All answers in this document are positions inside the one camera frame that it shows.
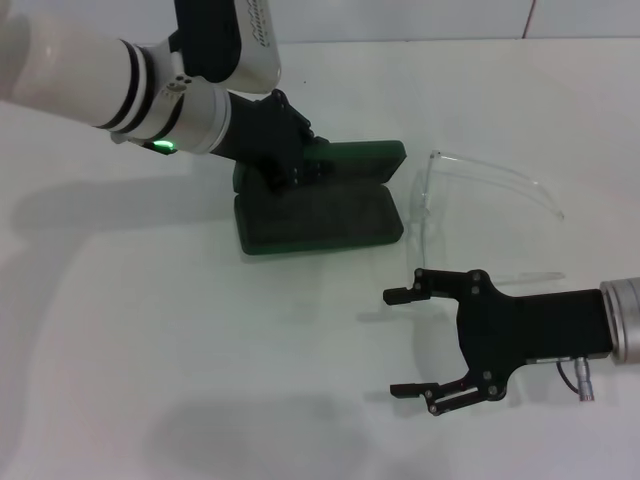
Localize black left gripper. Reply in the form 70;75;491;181
209;89;335;194

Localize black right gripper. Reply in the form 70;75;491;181
382;268;614;417

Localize green glasses case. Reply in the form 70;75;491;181
232;139;407;257

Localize clear white glasses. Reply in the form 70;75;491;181
410;149;567;297

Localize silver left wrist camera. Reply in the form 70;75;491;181
172;0;282;94

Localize right gripper cable with plugs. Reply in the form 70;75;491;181
557;355;599;402

